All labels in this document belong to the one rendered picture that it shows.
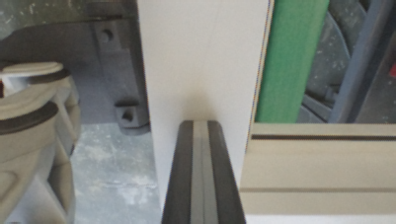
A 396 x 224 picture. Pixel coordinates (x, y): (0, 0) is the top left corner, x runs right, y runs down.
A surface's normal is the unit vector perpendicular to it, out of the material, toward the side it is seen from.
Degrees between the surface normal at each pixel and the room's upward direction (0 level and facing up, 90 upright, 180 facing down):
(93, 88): 0
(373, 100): 0
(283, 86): 0
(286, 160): 90
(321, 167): 90
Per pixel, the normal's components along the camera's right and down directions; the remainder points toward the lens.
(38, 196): 0.19, 0.46
